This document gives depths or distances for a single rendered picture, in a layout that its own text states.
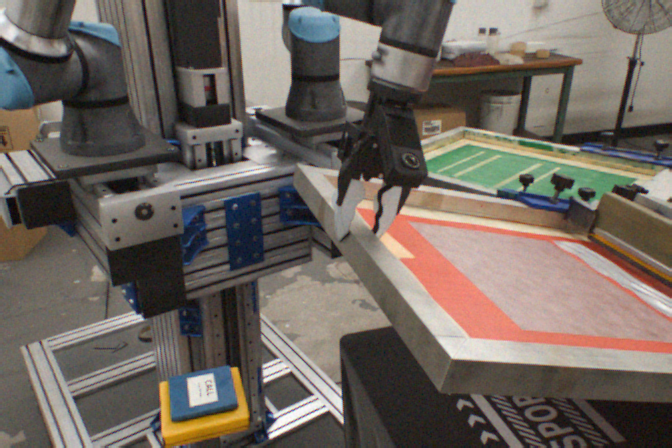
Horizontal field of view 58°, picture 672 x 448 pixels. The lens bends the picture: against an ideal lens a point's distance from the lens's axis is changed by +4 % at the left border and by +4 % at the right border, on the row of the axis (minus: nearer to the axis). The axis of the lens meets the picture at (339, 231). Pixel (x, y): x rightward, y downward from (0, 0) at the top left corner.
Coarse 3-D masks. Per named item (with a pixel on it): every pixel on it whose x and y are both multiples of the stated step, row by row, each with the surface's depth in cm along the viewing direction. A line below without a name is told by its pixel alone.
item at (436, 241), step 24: (408, 216) 104; (408, 240) 91; (432, 240) 94; (456, 240) 98; (480, 240) 101; (504, 240) 105; (528, 240) 109; (552, 240) 113; (576, 240) 118; (456, 264) 87; (480, 264) 89; (504, 264) 92; (528, 264) 96; (552, 264) 99; (576, 264) 102; (624, 264) 110
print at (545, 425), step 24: (480, 408) 95; (504, 408) 95; (528, 408) 95; (552, 408) 95; (576, 408) 95; (480, 432) 90; (504, 432) 90; (528, 432) 90; (552, 432) 90; (576, 432) 90; (600, 432) 91
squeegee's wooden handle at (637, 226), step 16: (608, 192) 115; (608, 208) 114; (624, 208) 110; (640, 208) 108; (608, 224) 113; (624, 224) 110; (640, 224) 107; (656, 224) 104; (624, 240) 110; (640, 240) 107; (656, 240) 104; (656, 256) 103
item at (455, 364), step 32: (320, 192) 91; (416, 192) 109; (448, 192) 113; (352, 224) 80; (544, 224) 121; (352, 256) 76; (384, 256) 72; (384, 288) 67; (416, 288) 65; (416, 320) 59; (448, 320) 60; (416, 352) 59; (448, 352) 54; (480, 352) 55; (512, 352) 57; (544, 352) 59; (576, 352) 61; (608, 352) 63; (640, 352) 65; (448, 384) 54; (480, 384) 55; (512, 384) 56; (544, 384) 58; (576, 384) 59; (608, 384) 61; (640, 384) 62
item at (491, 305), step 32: (448, 288) 77; (480, 288) 80; (512, 288) 83; (544, 288) 87; (576, 288) 91; (608, 288) 95; (480, 320) 71; (512, 320) 73; (544, 320) 76; (576, 320) 79; (608, 320) 82; (640, 320) 85
